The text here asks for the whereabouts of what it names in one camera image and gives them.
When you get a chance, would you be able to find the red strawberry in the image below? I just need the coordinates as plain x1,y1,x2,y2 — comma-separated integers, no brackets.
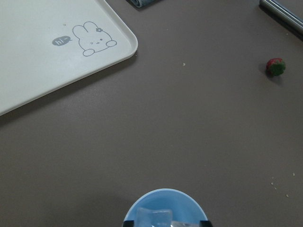
266,58,286,76

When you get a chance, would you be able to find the grey folded cloth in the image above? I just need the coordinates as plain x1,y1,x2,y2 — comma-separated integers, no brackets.
127,0,158,8

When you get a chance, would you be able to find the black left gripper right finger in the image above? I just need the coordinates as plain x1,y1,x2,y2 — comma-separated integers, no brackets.
199,220,212,227

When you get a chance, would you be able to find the clear ice cube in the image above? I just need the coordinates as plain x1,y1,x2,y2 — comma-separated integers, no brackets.
134,208,173,227

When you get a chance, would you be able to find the cream rabbit serving tray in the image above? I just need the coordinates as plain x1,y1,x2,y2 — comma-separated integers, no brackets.
0,0,138,114

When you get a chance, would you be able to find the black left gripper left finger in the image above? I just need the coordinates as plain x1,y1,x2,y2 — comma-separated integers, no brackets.
122,220,134,227

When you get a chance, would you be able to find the light blue plastic cup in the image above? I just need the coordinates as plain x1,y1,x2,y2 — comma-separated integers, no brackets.
124,188,209,227

